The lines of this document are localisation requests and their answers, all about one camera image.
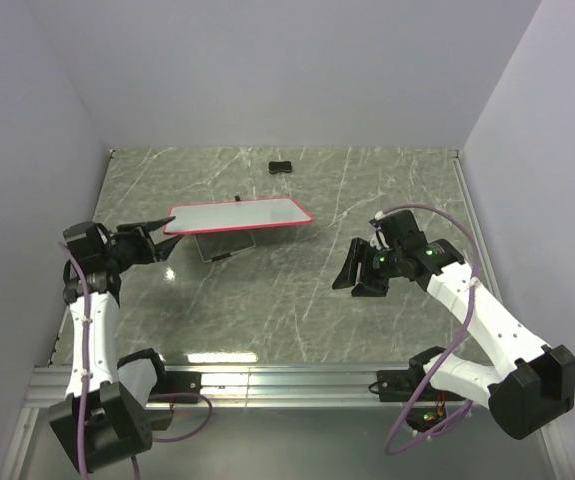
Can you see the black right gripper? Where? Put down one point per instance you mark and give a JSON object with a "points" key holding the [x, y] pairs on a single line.
{"points": [[361, 251]]}

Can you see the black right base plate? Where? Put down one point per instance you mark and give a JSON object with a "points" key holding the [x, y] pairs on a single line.
{"points": [[399, 386]]}

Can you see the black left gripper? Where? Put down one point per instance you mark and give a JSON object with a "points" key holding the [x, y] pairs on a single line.
{"points": [[138, 234]]}

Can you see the yellow whiteboard eraser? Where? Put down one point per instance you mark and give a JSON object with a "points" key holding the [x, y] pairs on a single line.
{"points": [[280, 167]]}

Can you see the pink framed whiteboard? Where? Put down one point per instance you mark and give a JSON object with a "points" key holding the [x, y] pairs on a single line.
{"points": [[266, 213]]}

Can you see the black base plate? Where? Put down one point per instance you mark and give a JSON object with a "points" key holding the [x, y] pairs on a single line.
{"points": [[184, 384], [399, 386]]}

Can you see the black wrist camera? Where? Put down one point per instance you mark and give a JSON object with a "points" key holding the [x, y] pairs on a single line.
{"points": [[88, 242], [398, 232]]}

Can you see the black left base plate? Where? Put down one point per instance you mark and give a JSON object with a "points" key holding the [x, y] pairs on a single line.
{"points": [[184, 384]]}

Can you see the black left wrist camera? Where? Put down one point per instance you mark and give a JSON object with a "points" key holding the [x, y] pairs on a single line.
{"points": [[88, 242]]}

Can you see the aluminium mounting rail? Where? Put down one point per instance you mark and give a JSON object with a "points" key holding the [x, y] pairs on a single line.
{"points": [[314, 385]]}

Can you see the wire whiteboard easel stand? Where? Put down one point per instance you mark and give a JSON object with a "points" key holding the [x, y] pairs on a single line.
{"points": [[224, 245]]}

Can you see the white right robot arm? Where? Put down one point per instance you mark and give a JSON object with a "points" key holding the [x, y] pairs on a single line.
{"points": [[528, 383]]}

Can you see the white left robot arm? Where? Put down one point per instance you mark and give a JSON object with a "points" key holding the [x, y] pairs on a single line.
{"points": [[103, 419]]}

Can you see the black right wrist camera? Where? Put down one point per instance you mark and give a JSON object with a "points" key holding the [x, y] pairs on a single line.
{"points": [[398, 232]]}

